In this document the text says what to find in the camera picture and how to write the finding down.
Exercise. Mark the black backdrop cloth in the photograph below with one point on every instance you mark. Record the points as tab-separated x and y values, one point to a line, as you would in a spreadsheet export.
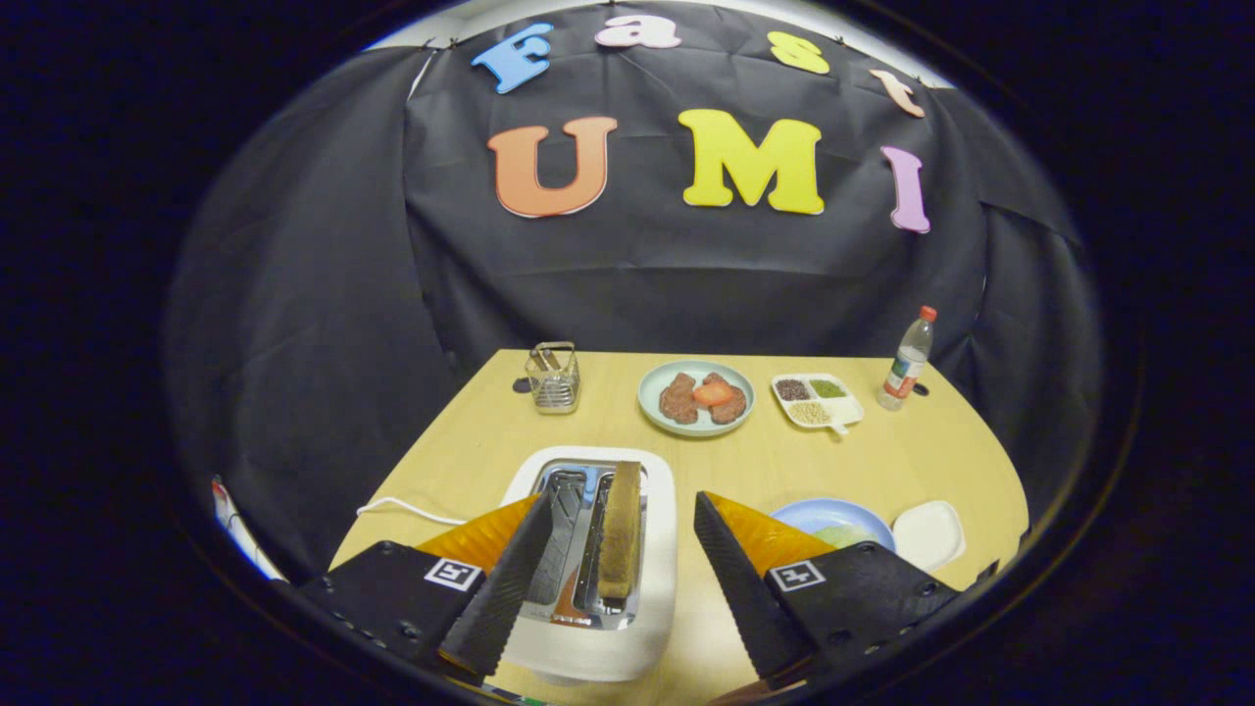
637	284

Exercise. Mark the clear bottle with red cap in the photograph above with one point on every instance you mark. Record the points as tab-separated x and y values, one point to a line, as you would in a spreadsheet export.
904	368

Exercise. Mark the brown toast slice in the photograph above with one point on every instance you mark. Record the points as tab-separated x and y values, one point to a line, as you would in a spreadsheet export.
620	529

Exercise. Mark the brown meat patty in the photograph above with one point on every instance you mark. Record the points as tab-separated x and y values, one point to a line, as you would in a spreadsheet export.
677	402
730	410

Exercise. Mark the blue round plate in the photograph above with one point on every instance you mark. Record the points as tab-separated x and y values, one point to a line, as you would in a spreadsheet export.
824	512

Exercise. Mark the pale green round plate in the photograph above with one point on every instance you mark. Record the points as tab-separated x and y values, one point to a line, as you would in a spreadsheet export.
652	407

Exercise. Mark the green lettuce leaf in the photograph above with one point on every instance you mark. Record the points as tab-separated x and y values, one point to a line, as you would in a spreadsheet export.
848	536

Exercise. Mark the white toaster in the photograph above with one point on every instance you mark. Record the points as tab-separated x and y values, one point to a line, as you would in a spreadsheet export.
659	588

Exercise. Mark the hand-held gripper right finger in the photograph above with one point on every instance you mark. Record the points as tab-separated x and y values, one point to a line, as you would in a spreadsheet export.
755	608

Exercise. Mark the red tomato slice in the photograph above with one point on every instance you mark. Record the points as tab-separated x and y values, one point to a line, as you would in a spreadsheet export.
713	393

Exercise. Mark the white divided tray with beans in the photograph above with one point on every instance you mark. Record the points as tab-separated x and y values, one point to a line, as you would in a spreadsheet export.
838	407

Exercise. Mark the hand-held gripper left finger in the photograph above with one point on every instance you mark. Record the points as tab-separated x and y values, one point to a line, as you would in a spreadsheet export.
495	608

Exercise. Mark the white square plate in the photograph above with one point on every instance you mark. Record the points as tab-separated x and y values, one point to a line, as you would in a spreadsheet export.
927	537

